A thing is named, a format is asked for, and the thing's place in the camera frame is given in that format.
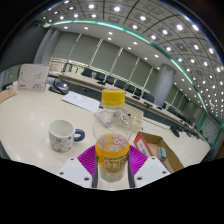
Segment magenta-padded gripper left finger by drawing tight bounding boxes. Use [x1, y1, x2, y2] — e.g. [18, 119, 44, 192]
[57, 144, 100, 189]

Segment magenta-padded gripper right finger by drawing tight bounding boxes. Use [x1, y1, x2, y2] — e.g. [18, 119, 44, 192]
[127, 144, 171, 189]

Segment yellow-capped orange drink bottle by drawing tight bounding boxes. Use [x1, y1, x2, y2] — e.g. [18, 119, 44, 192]
[92, 88, 133, 184]

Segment small teal item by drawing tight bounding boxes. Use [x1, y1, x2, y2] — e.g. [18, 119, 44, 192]
[157, 146, 168, 164]

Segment open cardboard box red side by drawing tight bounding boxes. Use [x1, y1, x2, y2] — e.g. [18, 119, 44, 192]
[133, 131, 185, 174]

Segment white paper sheet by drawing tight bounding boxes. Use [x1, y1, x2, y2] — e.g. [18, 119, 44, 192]
[61, 90, 101, 114]

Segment black desk phone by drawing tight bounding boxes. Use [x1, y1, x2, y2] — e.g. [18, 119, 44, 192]
[48, 78, 70, 96]

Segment long curved conference desk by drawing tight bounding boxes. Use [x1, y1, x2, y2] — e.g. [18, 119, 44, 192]
[58, 71, 205, 141]

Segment brown cardboard piece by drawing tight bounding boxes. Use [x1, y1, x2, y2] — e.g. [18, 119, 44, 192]
[0, 85, 18, 104]

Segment round ceiling lights group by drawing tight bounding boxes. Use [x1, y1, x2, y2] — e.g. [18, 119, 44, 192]
[43, 0, 224, 112]

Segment white patterned mug blue handle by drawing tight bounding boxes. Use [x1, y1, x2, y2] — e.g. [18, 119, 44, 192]
[47, 119, 86, 153]

